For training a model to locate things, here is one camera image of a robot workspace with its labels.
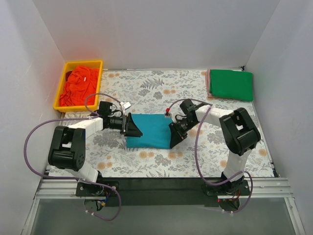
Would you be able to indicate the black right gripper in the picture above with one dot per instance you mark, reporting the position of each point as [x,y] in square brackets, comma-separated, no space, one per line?
[178,129]

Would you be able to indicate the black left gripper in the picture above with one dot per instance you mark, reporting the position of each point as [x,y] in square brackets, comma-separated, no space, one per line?
[124,124]

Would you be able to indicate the teal t shirt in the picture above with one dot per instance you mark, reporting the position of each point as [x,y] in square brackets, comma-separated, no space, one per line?
[155,129]

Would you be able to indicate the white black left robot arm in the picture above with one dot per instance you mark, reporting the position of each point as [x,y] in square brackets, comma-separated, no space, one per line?
[68,146]

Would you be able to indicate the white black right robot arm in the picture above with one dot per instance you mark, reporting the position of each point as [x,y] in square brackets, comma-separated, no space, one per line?
[240,136]

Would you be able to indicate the floral patterned table mat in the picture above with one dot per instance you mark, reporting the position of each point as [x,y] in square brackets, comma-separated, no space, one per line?
[151,92]

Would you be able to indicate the orange t shirt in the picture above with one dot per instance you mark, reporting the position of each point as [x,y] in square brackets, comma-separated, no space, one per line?
[81,83]

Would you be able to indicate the yellow plastic bin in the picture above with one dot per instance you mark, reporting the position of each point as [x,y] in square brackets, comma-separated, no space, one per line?
[92,100]

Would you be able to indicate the folded pink t shirt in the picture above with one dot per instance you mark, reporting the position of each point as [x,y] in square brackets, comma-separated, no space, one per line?
[207,81]

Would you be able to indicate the folded green t shirt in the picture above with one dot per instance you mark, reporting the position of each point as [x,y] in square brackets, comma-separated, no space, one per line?
[231,84]

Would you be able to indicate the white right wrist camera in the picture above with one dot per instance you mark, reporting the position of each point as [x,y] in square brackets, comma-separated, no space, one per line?
[168,114]

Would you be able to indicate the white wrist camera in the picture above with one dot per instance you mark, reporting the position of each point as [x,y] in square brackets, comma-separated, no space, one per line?
[124,106]
[168,114]

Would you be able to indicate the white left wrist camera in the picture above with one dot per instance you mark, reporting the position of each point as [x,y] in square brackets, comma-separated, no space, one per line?
[124,106]

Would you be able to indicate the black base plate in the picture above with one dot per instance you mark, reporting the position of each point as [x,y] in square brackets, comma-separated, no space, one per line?
[156,191]

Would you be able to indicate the aluminium frame rail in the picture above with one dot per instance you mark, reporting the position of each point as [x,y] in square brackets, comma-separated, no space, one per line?
[259,188]

